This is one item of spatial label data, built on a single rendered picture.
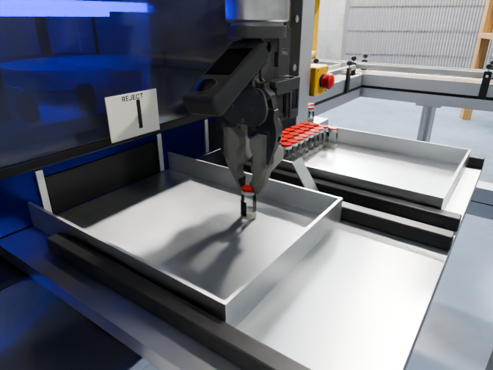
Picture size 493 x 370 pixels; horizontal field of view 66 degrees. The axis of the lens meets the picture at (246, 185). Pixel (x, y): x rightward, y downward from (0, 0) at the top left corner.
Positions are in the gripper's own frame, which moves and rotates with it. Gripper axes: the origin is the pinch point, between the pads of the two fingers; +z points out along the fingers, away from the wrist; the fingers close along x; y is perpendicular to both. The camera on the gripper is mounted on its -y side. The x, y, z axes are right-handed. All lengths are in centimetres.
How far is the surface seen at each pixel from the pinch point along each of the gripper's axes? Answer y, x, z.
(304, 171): 11.8, -2.6, 1.2
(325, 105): 83, 26, 7
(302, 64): 43.4, 15.3, -10.8
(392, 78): 118, 15, 1
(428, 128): 122, -1, 19
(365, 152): 38.0, -3.6, 5.2
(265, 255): -6.2, -7.2, 5.2
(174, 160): 7.0, 21.5, 3.1
